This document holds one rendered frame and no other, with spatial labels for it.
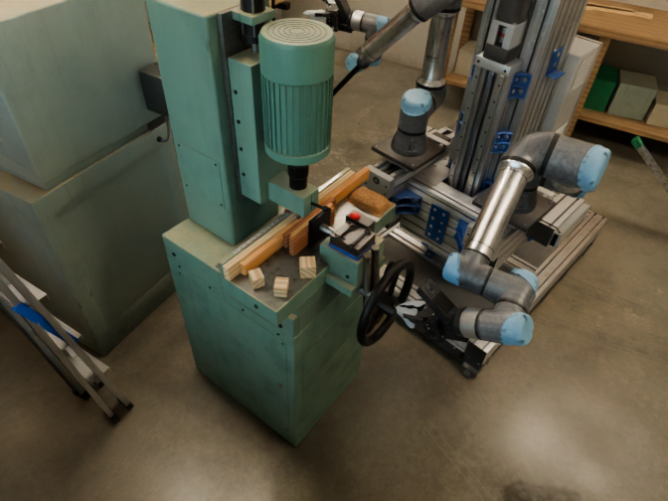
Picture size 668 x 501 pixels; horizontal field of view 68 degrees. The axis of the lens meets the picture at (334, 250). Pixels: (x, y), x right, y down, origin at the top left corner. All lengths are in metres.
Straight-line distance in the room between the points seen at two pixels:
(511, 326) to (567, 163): 0.46
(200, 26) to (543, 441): 1.95
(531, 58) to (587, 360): 1.43
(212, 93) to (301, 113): 0.26
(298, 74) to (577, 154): 0.71
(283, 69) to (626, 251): 2.58
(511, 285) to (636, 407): 1.47
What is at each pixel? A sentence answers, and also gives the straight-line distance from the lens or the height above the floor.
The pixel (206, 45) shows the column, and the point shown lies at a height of 1.45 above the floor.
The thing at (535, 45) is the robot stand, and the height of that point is 1.31.
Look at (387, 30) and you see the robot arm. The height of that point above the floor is 1.27.
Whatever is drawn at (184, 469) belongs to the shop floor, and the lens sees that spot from 2.14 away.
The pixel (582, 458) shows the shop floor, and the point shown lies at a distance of 2.37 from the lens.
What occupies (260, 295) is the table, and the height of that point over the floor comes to 0.90.
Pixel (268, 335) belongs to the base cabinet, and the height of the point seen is 0.65.
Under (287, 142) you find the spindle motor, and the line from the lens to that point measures 1.27.
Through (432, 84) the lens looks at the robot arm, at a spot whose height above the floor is 1.06.
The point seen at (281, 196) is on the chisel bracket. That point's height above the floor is 1.04.
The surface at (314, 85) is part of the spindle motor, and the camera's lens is 1.21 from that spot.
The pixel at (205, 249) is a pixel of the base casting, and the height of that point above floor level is 0.80.
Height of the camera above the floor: 1.93
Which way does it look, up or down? 44 degrees down
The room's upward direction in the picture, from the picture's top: 4 degrees clockwise
